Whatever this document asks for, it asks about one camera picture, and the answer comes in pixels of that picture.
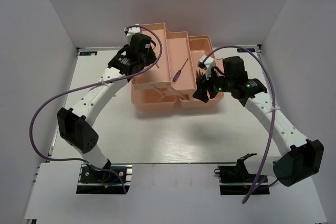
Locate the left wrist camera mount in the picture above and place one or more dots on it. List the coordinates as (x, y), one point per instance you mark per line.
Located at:
(129, 32)

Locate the yellow long nose pliers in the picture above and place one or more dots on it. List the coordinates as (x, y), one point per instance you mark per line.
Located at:
(199, 74)

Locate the pink plastic toolbox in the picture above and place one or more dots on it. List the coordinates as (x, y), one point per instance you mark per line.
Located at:
(154, 90)

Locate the blue red handled screwdriver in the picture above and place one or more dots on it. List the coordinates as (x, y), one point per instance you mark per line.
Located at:
(178, 73)

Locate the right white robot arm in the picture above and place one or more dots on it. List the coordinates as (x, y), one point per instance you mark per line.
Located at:
(299, 157)

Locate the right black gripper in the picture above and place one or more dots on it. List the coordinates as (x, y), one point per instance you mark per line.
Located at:
(202, 85)

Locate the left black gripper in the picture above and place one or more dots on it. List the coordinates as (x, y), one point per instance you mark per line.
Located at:
(151, 56)

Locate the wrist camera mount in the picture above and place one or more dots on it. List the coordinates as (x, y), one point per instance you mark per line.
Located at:
(129, 32)
(206, 63)

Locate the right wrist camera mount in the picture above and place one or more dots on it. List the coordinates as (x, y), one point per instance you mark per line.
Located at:
(206, 63)

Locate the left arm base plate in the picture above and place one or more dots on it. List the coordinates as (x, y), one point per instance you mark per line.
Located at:
(102, 183)

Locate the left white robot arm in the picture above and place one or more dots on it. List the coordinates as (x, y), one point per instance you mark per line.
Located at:
(76, 123)

